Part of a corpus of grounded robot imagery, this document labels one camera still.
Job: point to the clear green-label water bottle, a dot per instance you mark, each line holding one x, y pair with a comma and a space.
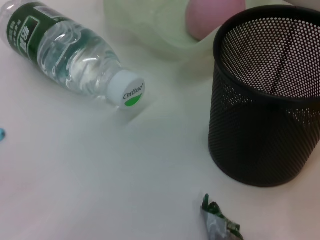
70, 50

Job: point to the blue plastic scissors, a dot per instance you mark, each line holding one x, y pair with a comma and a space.
2, 134

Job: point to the black mesh pen holder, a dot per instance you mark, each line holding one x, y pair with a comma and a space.
255, 140

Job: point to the translucent green fruit bowl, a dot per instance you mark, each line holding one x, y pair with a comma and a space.
155, 27

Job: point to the green plastic wrapper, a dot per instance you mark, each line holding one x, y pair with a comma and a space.
217, 222

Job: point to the pink toy peach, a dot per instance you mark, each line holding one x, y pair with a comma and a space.
205, 17

